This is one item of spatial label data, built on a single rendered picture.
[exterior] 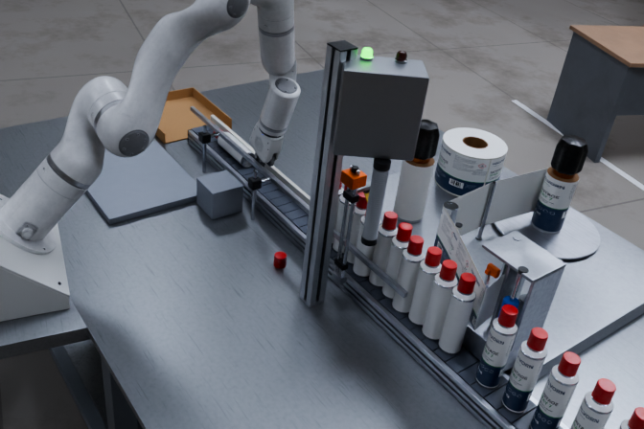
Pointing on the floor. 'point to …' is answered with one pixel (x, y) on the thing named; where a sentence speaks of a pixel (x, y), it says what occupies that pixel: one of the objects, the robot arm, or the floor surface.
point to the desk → (599, 83)
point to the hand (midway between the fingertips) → (260, 162)
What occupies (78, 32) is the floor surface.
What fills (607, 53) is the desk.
